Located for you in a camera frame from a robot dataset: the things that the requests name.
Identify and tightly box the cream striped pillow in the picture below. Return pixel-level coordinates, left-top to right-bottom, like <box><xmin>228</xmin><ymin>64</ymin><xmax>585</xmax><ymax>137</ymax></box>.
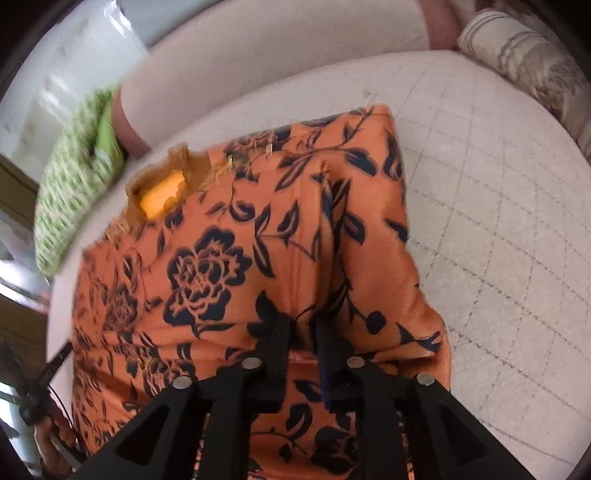
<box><xmin>455</xmin><ymin>8</ymin><xmax>591</xmax><ymax>162</ymax></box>

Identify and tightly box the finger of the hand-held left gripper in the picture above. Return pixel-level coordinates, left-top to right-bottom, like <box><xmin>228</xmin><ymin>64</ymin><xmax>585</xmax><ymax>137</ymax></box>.
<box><xmin>21</xmin><ymin>340</ymin><xmax>74</xmax><ymax>428</ymax></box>

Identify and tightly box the green patterned pillow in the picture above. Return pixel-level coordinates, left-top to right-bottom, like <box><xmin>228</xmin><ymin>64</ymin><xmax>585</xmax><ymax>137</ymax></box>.
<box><xmin>33</xmin><ymin>88</ymin><xmax>127</xmax><ymax>278</ymax></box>

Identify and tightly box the person's left hand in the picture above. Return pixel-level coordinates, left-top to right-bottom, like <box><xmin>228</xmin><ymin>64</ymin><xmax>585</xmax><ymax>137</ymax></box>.
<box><xmin>34</xmin><ymin>401</ymin><xmax>86</xmax><ymax>467</ymax></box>

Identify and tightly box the white quilted bed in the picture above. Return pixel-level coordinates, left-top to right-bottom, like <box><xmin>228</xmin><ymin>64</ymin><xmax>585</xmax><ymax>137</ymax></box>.
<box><xmin>46</xmin><ymin>48</ymin><xmax>591</xmax><ymax>480</ymax></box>

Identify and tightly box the brown wooden furniture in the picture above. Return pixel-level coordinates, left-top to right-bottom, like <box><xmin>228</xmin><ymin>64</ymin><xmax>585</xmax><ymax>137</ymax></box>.
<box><xmin>0</xmin><ymin>154</ymin><xmax>40</xmax><ymax>222</ymax></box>

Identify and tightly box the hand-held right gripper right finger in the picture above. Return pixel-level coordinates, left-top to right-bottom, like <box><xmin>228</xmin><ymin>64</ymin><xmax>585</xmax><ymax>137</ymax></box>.
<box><xmin>316</xmin><ymin>318</ymin><xmax>532</xmax><ymax>480</ymax></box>

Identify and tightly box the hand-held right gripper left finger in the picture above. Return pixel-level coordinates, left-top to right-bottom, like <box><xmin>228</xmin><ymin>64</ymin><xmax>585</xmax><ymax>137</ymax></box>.
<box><xmin>88</xmin><ymin>316</ymin><xmax>295</xmax><ymax>480</ymax></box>

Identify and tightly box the beige padded headboard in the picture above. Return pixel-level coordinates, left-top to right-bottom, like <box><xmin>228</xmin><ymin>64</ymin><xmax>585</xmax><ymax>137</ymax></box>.
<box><xmin>113</xmin><ymin>0</ymin><xmax>462</xmax><ymax>155</ymax></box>

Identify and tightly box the orange floral garment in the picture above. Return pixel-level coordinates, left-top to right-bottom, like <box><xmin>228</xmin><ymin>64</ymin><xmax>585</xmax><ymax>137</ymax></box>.
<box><xmin>69</xmin><ymin>105</ymin><xmax>453</xmax><ymax>480</ymax></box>

